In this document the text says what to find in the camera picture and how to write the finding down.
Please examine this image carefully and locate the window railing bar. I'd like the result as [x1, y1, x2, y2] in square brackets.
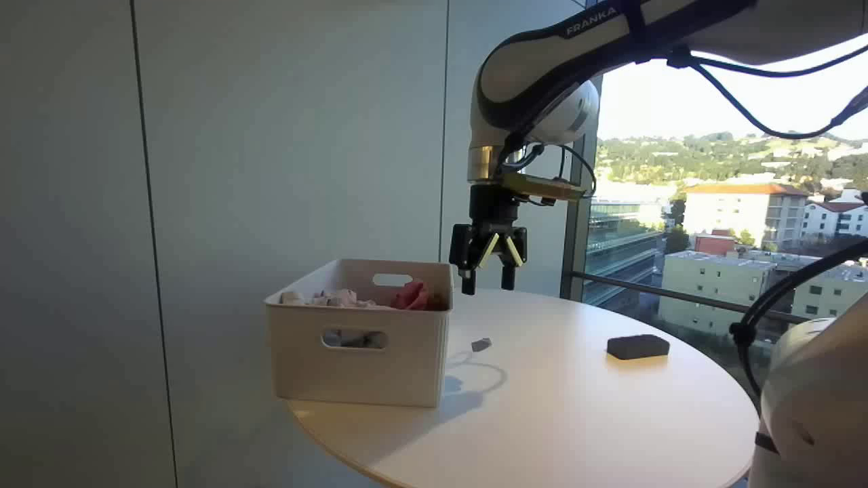
[579, 269, 799, 326]

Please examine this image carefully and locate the black base cable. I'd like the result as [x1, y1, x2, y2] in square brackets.
[728, 239, 868, 403]

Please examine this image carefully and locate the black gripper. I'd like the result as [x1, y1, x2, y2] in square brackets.
[448, 185, 533, 299]

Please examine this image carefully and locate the gold wrist camera mount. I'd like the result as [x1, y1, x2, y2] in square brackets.
[499, 167, 597, 202]

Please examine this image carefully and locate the pink t-shirt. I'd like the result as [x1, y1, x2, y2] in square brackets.
[389, 280, 448, 314]

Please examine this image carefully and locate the white storage container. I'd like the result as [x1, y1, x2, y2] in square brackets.
[264, 258, 456, 408]

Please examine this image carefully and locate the dark window frame post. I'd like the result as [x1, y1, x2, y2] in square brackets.
[560, 78, 606, 301]

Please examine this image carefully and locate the black rectangular box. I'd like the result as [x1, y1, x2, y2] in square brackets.
[606, 334, 674, 362]

